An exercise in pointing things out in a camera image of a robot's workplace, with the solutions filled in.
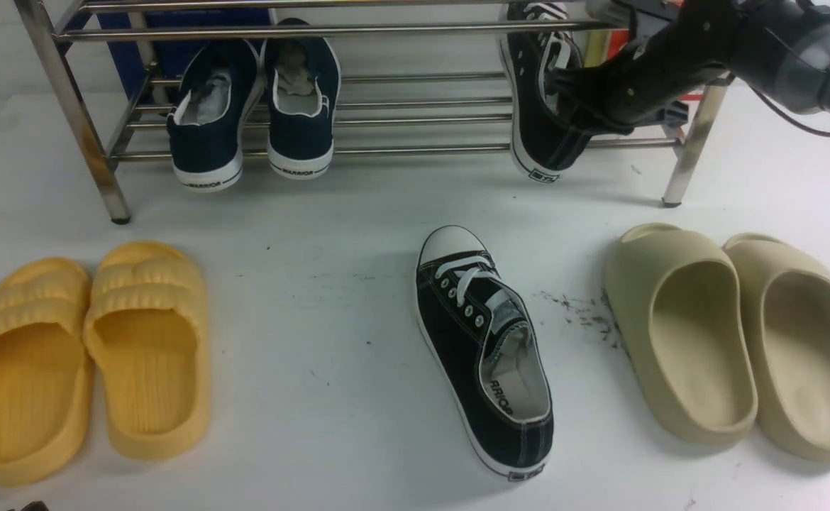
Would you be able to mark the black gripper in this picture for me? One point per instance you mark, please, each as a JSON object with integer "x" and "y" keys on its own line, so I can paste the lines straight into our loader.
{"x": 673, "y": 50}

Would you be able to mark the black canvas sneaker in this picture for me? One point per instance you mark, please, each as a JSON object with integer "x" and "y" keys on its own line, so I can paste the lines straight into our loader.
{"x": 540, "y": 145}
{"x": 480, "y": 332}

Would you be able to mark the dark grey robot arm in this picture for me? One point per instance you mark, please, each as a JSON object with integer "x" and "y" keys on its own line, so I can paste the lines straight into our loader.
{"x": 781, "y": 49}

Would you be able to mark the red orange box behind rack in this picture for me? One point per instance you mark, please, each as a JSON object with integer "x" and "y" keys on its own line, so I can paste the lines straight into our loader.
{"x": 602, "y": 46}

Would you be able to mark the blue box behind rack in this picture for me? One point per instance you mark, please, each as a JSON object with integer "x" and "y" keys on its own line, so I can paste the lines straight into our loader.
{"x": 173, "y": 56}

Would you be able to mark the stainless steel shoe rack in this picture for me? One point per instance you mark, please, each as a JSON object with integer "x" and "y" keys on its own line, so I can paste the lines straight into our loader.
{"x": 52, "y": 41}

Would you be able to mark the left beige foam slide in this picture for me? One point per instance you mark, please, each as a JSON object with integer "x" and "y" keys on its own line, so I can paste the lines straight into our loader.
{"x": 675, "y": 297}

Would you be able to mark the beige foam slide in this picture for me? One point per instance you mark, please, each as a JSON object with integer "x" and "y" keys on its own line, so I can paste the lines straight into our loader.
{"x": 675, "y": 297}
{"x": 785, "y": 310}

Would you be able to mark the right beige foam slide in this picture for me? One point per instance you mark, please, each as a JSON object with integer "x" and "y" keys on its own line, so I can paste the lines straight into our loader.
{"x": 785, "y": 310}

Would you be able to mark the right navy canvas sneaker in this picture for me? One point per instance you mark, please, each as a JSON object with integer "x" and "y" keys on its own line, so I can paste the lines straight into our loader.
{"x": 303, "y": 80}

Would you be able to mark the navy canvas sneaker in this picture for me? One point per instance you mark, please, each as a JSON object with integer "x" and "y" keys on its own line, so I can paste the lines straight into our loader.
{"x": 303, "y": 80}
{"x": 219, "y": 89}

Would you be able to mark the left navy canvas sneaker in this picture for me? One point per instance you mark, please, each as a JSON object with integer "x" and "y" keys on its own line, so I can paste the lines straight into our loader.
{"x": 219, "y": 89}

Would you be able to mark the right yellow rubber slipper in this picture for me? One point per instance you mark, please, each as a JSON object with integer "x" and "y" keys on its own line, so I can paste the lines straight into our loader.
{"x": 147, "y": 330}

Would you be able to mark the yellow rubber slipper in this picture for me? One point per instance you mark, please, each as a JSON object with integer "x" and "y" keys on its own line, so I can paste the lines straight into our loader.
{"x": 147, "y": 330}
{"x": 46, "y": 376}

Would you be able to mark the left yellow rubber slipper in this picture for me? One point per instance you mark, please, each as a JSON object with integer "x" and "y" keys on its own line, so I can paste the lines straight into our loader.
{"x": 46, "y": 376}

